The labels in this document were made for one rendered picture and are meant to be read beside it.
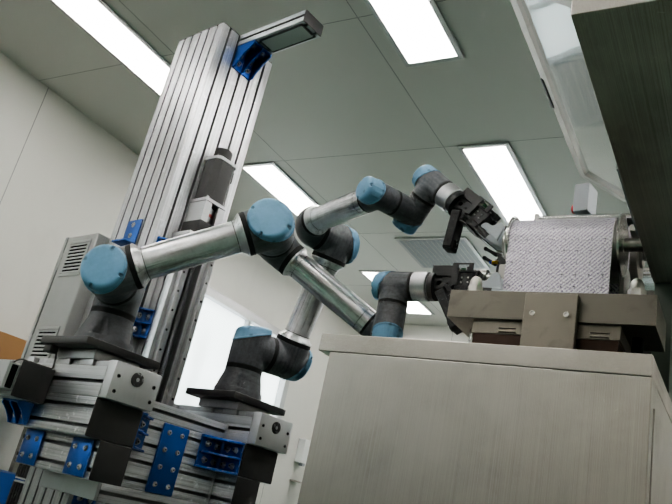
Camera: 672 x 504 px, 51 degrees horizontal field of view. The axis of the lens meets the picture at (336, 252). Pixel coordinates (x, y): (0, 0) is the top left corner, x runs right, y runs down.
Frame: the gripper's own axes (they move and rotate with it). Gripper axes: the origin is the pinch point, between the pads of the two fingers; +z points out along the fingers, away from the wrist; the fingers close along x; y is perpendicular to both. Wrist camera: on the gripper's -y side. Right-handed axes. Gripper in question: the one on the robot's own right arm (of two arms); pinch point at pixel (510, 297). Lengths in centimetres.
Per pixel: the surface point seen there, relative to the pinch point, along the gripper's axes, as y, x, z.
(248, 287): 129, 339, -357
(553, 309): -10.4, -21.9, 15.7
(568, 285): 3.1, -0.2, 12.9
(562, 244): 13.2, -0.2, 10.7
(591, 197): 57, 59, 3
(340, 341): -20.8, -25.9, -26.9
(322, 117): 171, 152, -180
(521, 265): 7.9, -0.3, 1.8
